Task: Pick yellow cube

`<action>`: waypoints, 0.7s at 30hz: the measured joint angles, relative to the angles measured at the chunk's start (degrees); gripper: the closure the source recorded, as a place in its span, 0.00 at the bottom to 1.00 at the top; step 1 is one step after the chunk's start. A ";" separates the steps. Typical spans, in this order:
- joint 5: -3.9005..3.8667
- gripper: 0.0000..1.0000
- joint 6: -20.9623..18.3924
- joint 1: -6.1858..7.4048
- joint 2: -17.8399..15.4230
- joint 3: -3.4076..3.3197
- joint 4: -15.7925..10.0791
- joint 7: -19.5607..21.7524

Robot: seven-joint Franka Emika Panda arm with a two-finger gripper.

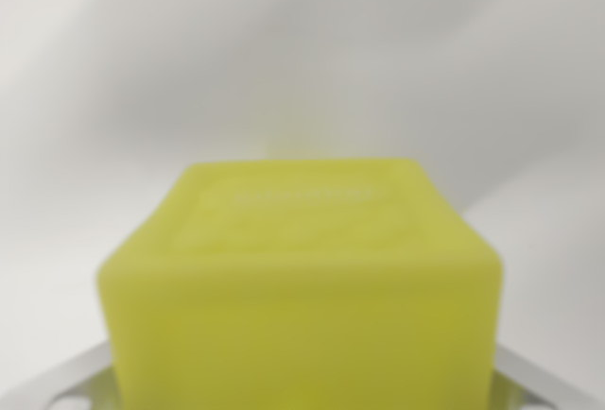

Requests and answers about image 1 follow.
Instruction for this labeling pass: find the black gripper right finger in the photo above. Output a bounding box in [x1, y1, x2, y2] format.
[491, 341, 605, 410]

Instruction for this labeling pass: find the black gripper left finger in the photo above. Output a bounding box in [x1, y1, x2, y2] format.
[0, 338, 123, 410]

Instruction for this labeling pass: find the yellow cube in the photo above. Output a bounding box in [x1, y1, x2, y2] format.
[96, 157, 505, 410]

